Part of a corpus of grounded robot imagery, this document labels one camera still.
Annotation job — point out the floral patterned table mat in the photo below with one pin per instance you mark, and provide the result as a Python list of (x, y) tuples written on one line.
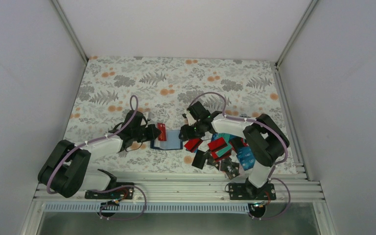
[(165, 87)]

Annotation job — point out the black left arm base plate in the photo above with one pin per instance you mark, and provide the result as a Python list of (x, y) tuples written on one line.
[(122, 190)]

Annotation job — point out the black patterned card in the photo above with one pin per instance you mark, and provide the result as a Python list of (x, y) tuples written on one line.
[(231, 169)]

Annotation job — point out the black card lower pile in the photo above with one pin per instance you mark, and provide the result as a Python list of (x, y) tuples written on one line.
[(199, 159)]

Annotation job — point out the aluminium rail frame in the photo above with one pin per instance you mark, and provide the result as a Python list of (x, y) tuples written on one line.
[(210, 188)]

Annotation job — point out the dark blue card holder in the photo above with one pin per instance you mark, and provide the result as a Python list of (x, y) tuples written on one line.
[(172, 142)]

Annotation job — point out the blue card right pile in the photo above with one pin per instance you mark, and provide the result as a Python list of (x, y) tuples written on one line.
[(246, 158)]

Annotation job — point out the grey slotted cable duct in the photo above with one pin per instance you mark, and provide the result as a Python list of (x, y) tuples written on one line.
[(133, 207)]

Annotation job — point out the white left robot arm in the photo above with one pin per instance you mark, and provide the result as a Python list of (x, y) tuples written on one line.
[(66, 170)]

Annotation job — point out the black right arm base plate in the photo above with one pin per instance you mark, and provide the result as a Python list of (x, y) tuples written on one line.
[(243, 191)]

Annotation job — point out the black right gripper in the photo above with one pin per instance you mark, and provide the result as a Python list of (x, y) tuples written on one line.
[(187, 133)]

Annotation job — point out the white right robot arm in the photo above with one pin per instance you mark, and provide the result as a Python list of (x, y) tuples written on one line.
[(265, 139)]

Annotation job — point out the red card left of pile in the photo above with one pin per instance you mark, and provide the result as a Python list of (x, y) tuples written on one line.
[(192, 145)]

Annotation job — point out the teal card in pile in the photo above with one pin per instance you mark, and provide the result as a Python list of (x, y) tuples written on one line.
[(226, 137)]

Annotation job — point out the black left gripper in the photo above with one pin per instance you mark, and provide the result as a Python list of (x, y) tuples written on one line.
[(151, 136)]

